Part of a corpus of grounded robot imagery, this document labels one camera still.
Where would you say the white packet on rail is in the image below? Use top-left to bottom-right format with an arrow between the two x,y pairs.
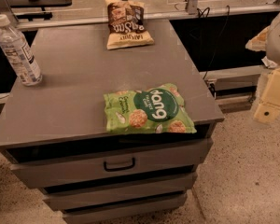
261,57 -> 277,69

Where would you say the grey drawer cabinet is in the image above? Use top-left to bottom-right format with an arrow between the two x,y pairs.
0,21 -> 223,224

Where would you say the green dang chip bag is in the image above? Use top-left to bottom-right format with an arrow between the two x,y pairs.
104,83 -> 196,134

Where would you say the clear plastic water bottle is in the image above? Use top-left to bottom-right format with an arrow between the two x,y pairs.
0,14 -> 42,86

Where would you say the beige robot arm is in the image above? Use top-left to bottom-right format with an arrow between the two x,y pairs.
245,12 -> 280,123

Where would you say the black drawer handle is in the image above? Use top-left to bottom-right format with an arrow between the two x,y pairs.
103,158 -> 135,173

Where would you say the brown chip bag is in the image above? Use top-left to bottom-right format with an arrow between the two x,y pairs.
105,0 -> 154,49

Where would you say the black hanging cable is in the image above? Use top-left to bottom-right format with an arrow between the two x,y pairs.
196,5 -> 231,80

